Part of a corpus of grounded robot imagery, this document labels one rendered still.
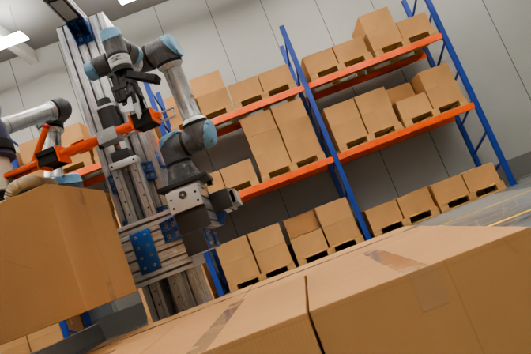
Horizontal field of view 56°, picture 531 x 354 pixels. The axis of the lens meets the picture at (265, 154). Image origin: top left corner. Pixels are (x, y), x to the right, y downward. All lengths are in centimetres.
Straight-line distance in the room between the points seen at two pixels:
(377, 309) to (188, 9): 1066
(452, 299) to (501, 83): 1067
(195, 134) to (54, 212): 79
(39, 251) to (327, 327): 101
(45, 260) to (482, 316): 120
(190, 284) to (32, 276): 91
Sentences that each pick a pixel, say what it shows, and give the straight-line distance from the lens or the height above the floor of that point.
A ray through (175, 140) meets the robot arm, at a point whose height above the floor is 122.
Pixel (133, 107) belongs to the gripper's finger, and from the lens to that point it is 172.
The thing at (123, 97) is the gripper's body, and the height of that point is 129.
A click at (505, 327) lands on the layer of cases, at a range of 94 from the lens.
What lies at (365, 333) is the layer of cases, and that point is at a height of 48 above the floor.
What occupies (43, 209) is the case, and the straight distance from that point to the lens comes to 164.
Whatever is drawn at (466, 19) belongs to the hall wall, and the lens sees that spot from 1172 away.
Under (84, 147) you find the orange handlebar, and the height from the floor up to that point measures 118.
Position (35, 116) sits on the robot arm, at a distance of 244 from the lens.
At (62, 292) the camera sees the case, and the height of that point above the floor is 75.
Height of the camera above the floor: 68
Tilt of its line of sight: 9 degrees up
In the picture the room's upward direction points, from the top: 21 degrees counter-clockwise
